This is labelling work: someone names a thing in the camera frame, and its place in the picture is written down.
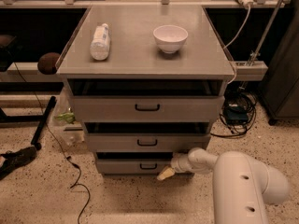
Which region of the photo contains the black floor cable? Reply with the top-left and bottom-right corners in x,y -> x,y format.
12,63 -> 92,224

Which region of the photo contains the grey drawer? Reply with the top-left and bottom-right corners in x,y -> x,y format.
96,160 -> 170,175
69,96 -> 224,122
85,133 -> 211,152

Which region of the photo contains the grey drawer cabinet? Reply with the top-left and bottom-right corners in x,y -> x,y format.
58,4 -> 234,165

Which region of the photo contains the black cable bundle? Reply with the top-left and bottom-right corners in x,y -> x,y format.
210,89 -> 259,140

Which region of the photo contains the white plastic bottle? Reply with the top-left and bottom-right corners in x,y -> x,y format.
90,23 -> 110,61

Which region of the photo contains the blue electronic box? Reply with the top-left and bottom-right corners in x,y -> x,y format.
223,106 -> 249,125

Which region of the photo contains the grey bottom drawer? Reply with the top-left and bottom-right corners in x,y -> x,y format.
96,160 -> 170,175

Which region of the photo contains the silver metal pole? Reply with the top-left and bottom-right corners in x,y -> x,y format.
246,0 -> 283,66

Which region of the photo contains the black metal bar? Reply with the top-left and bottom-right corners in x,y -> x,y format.
31,96 -> 56,150

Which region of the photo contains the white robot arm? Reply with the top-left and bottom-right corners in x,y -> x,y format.
157,147 -> 291,224

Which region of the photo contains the grey middle drawer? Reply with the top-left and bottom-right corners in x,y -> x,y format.
85,133 -> 211,152

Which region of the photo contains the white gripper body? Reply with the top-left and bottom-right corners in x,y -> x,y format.
170,153 -> 191,173

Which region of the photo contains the brown round ball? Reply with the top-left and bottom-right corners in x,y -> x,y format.
37,52 -> 60,75

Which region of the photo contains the dark grey cabinet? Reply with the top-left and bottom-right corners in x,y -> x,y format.
259,7 -> 299,125

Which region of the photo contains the white power cable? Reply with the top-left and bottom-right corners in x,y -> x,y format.
222,4 -> 252,86

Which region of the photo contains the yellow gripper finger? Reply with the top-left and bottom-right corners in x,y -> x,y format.
157,166 -> 176,181

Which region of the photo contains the black cloth on floor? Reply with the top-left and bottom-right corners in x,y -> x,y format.
0,146 -> 36,180

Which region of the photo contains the clear plastic bag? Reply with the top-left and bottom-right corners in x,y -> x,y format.
50,88 -> 84,146

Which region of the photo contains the grey top drawer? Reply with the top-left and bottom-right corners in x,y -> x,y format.
69,96 -> 224,122

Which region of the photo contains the white ceramic bowl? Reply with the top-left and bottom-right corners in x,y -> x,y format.
153,25 -> 189,54

